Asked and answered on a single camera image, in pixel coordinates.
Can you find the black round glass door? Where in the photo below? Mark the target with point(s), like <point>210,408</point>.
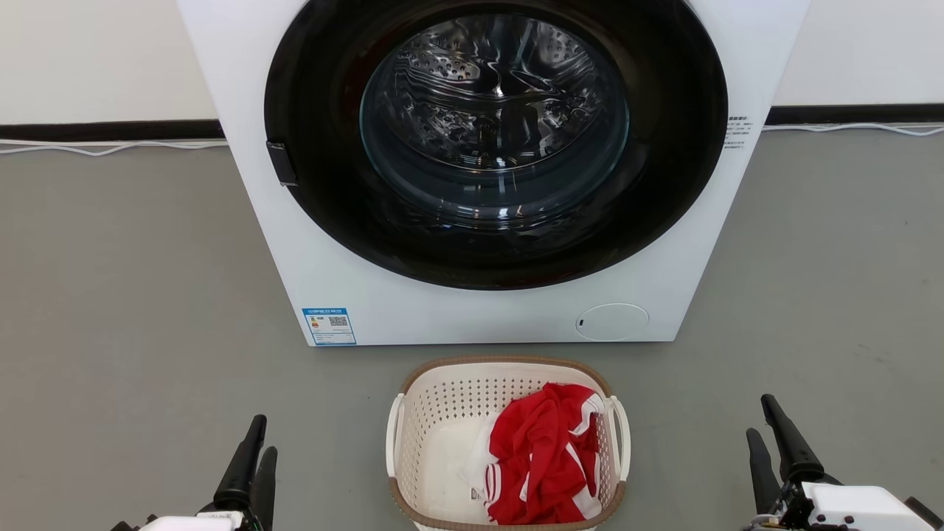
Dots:
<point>317,110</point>

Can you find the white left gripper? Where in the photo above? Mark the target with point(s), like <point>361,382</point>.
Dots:
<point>199,523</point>

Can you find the cream perforated laundry basket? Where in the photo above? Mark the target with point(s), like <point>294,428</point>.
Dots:
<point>442,402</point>

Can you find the white washing machine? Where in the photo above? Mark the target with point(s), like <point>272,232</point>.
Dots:
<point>472,313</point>

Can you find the blue energy label sticker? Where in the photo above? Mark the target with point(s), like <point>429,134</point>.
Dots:
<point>329,326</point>

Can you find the small printed text sticker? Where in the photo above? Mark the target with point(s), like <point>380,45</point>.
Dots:
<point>738,133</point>

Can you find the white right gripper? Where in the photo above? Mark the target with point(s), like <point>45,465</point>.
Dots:
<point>848,509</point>

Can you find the red white-striped garment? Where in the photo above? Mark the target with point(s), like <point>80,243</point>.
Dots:
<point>546,457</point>

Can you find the steel washing drum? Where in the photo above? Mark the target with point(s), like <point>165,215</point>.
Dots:
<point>494,96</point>

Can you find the round white filter cover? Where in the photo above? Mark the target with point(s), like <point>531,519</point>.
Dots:
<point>612,322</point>

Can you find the white garment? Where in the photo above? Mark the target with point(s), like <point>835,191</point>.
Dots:
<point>450,464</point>

